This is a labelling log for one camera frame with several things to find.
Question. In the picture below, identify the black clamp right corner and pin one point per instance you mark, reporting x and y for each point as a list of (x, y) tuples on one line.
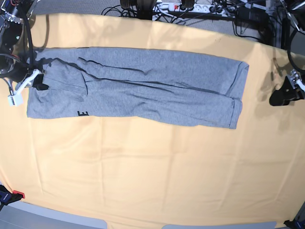
[(295, 224)]

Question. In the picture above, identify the grey t-shirt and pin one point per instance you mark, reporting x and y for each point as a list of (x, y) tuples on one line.
[(172, 87)]

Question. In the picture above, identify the black power adapter box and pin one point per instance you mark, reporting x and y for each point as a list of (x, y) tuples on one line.
[(254, 15)]

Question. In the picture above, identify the white power strip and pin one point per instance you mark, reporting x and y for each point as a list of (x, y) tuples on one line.
[(177, 10)]

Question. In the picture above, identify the red black clamp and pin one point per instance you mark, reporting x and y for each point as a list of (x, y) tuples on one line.
[(6, 197)]

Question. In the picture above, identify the yellow table cloth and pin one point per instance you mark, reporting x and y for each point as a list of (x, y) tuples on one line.
[(136, 173)]

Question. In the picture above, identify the black robot base post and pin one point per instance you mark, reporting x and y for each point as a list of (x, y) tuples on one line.
[(144, 8)]

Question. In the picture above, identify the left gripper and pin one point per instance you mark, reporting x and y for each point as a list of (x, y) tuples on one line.
[(292, 89)]

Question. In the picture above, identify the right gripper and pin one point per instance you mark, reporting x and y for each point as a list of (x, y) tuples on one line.
[(35, 80)]

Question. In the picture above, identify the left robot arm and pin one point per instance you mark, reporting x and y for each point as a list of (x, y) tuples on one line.
[(295, 13)]

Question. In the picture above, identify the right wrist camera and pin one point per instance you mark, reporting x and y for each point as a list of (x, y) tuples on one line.
[(15, 100)]

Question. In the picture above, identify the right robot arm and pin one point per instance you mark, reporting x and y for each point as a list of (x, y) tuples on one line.
[(14, 24)]

